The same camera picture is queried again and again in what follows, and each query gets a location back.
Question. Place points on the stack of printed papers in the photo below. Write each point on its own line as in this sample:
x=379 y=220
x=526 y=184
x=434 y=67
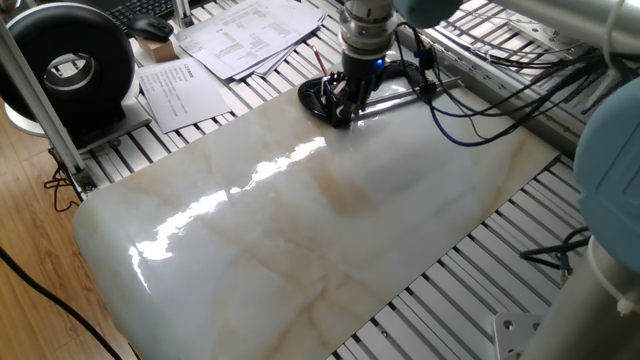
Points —
x=245 y=37

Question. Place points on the small cardboard box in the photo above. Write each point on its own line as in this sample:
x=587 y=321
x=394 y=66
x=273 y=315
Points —
x=157 y=50

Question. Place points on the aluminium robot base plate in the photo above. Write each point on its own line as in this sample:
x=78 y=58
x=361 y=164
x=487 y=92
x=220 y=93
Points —
x=517 y=340

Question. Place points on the perforated aluminium plate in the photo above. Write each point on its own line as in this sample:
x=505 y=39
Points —
x=535 y=35

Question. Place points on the aluminium frame bar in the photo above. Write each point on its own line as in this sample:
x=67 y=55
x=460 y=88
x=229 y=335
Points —
x=40 y=105

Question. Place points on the black C-clamp with steel screw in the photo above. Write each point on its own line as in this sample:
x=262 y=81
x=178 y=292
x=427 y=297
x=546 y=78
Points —
x=307 y=97

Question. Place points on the single white paper sheet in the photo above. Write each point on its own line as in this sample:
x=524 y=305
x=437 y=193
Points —
x=182 y=95

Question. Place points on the black computer keyboard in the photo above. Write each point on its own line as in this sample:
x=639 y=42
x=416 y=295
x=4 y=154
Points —
x=140 y=9

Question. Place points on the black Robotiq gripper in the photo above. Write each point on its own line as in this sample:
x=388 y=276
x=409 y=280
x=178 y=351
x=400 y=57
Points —
x=364 y=70

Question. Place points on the grey aluminium profile rail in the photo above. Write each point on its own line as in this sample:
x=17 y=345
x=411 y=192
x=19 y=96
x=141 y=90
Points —
x=545 y=130

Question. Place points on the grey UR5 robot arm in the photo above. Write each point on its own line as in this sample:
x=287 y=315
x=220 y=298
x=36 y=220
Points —
x=615 y=190

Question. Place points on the short metal post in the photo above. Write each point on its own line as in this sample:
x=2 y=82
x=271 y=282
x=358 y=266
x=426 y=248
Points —
x=182 y=12

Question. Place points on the black computer mouse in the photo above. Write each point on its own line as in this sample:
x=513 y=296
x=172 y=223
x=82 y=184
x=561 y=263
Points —
x=150 y=27

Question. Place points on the red pencil with eraser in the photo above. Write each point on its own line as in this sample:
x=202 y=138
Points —
x=320 y=60

